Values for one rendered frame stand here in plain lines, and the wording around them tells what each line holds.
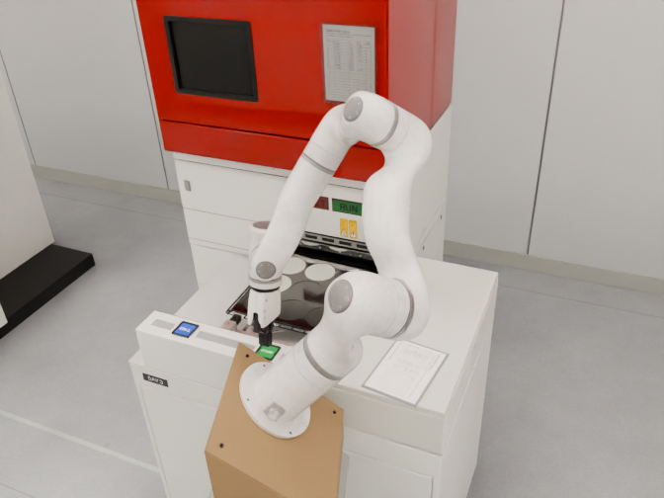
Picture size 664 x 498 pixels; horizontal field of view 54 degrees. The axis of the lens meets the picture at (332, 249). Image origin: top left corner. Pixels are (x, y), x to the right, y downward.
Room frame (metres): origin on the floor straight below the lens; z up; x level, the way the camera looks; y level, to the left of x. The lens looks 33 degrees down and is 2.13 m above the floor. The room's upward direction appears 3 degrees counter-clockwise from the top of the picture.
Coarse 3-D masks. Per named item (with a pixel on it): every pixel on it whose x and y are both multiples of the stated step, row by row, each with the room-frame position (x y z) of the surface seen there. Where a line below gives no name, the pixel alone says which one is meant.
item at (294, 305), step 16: (304, 272) 1.79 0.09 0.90; (336, 272) 1.78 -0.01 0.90; (304, 288) 1.70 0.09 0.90; (320, 288) 1.69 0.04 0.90; (240, 304) 1.63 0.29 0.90; (288, 304) 1.61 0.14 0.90; (304, 304) 1.61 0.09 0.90; (320, 304) 1.61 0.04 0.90; (288, 320) 1.54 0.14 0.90; (304, 320) 1.53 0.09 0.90; (320, 320) 1.53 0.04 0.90
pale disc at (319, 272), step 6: (318, 264) 1.83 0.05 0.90; (324, 264) 1.83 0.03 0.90; (306, 270) 1.80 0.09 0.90; (312, 270) 1.80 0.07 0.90; (318, 270) 1.79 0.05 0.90; (324, 270) 1.79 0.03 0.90; (330, 270) 1.79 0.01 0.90; (306, 276) 1.76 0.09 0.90; (312, 276) 1.76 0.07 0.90; (318, 276) 1.76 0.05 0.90; (324, 276) 1.76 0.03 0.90; (330, 276) 1.76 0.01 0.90
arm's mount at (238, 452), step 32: (224, 416) 0.96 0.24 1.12; (320, 416) 1.09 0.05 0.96; (224, 448) 0.89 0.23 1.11; (256, 448) 0.92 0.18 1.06; (288, 448) 0.96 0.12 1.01; (320, 448) 1.00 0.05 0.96; (224, 480) 0.86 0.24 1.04; (256, 480) 0.85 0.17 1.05; (288, 480) 0.88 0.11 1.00; (320, 480) 0.92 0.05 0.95
